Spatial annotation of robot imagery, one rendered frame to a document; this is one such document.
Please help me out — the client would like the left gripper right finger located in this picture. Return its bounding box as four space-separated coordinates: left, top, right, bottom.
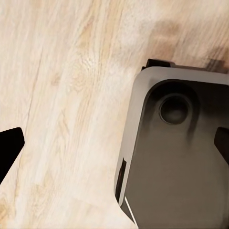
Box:
214 127 229 165

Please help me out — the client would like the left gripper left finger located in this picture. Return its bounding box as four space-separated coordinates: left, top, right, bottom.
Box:
0 127 25 184

